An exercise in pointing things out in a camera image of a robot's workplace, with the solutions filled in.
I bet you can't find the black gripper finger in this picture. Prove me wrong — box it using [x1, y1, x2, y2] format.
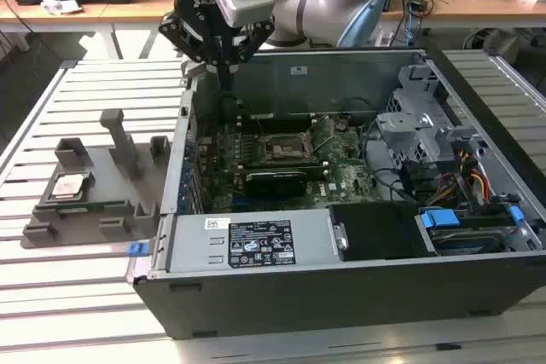
[222, 21, 276, 95]
[158, 14, 223, 93]

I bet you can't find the metal socket cover frame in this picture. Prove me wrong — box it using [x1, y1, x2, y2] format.
[299, 118, 329, 157]

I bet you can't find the thin metal locking lever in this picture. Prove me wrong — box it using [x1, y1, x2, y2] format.
[312, 134, 335, 157]

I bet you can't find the CPU with silver top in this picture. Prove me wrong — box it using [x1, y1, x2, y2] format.
[49, 173, 90, 199]

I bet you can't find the CPU socket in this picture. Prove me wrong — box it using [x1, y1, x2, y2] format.
[262, 132, 307, 161]

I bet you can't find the grey case latch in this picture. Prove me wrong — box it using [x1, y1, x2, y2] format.
[181, 60, 206, 80]

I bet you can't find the long wooden desk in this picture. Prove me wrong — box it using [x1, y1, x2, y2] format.
[0, 0, 546, 35]

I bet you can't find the crumpled white paper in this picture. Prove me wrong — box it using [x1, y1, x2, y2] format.
[40, 0, 82, 15]

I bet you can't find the white adapter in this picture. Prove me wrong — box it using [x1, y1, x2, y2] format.
[374, 27, 396, 48]

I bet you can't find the graphics card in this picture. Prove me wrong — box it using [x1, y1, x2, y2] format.
[243, 170, 309, 199]

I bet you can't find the green motherboard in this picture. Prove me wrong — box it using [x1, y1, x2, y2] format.
[187, 114, 385, 214]

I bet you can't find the silver drive cage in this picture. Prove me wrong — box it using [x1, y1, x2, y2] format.
[375, 63, 487, 165]

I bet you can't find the grey parts rack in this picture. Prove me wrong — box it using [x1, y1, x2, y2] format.
[20, 107, 171, 250]

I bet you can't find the green RAM stick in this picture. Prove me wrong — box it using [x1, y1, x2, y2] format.
[55, 200, 107, 214]

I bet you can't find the silver power supply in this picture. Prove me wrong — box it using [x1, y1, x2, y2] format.
[164, 210, 342, 274]

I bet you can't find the black open PC case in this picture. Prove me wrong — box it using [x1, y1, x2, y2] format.
[125, 46, 546, 339]

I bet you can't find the hard disk in blue carrier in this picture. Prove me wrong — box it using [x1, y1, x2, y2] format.
[415, 205, 526, 257]

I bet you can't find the silver metal handle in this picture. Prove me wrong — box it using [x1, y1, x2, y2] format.
[334, 222, 350, 251]

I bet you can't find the yellow red wire bundle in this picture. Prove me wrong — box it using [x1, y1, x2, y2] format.
[426, 147, 492, 208]

